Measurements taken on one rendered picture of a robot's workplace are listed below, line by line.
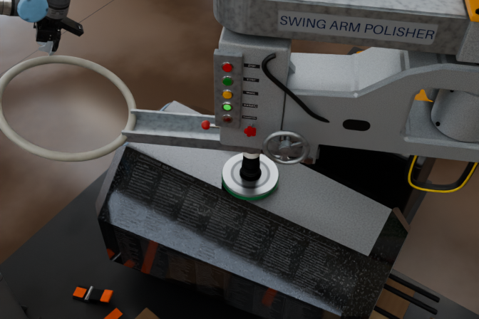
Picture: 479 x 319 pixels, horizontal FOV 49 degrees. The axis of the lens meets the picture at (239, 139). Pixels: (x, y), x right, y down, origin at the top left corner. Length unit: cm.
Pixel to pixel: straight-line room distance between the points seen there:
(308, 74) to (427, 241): 162
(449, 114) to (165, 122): 97
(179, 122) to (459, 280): 169
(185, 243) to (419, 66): 110
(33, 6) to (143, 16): 272
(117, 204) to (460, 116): 133
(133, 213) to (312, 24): 115
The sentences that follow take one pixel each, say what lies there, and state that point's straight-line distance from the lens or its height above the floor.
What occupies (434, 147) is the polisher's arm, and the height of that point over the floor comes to 120.
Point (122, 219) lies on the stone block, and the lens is 223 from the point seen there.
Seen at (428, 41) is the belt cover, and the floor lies 159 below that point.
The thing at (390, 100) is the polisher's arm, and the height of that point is 137.
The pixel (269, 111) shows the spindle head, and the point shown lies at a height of 128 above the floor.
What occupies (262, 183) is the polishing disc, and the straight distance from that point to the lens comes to 199.
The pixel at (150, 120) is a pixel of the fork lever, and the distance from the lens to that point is 198.
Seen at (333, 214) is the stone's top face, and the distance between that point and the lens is 199.
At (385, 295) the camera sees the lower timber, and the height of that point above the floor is 11.
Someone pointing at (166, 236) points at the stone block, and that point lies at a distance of 214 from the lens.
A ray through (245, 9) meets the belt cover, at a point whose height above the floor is 163.
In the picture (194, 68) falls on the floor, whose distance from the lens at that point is 383.
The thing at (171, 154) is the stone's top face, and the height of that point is 80.
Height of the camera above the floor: 240
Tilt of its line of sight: 46 degrees down
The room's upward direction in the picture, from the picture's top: 2 degrees clockwise
